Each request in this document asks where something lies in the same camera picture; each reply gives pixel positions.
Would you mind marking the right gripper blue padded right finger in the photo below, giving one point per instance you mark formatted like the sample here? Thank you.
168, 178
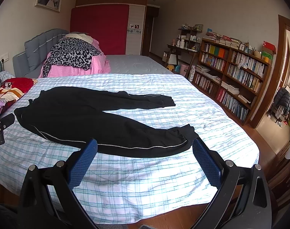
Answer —
209, 162

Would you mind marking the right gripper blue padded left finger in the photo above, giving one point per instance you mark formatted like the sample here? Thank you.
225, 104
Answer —
79, 162

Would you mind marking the black track pants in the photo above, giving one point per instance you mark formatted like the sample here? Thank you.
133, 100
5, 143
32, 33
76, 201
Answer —
74, 115

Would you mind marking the colourful clothes pile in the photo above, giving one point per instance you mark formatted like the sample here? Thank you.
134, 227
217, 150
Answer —
12, 90

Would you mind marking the grey upholstered headboard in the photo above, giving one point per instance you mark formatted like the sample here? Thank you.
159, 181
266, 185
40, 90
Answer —
29, 62

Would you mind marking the pink dotted bedding pile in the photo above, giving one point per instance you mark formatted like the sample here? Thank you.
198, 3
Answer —
100, 66

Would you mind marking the wooden bookshelf with books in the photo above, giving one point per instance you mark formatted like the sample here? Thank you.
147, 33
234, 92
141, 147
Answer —
233, 77

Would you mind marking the dark hanging jackets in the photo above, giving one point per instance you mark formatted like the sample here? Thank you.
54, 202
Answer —
281, 104

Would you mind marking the grey bare mattress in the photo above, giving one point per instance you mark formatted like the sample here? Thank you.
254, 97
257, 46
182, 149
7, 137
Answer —
135, 64

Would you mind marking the leopard print cloth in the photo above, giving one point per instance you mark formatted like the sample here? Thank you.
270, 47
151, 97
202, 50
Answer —
70, 52

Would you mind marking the pink waste bin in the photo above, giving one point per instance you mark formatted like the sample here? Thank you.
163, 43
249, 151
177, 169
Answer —
183, 69

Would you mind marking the cream folded cloth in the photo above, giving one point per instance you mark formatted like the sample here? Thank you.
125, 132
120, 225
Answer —
83, 37

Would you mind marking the dark wooden desk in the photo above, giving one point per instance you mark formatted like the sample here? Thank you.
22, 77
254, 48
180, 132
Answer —
178, 52

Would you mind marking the desktop wooden shelf organizer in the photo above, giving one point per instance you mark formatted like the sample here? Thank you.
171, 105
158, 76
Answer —
189, 38

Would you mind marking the red box on bookshelf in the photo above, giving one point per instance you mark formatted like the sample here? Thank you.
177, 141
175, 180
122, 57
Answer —
268, 47

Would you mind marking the white wardrobe door panel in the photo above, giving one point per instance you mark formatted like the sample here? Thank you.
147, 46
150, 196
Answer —
135, 29

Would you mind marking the wall power socket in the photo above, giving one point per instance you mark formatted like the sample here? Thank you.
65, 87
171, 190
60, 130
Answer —
4, 57

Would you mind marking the wooden door frame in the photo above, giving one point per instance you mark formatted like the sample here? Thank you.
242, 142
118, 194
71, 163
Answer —
275, 73

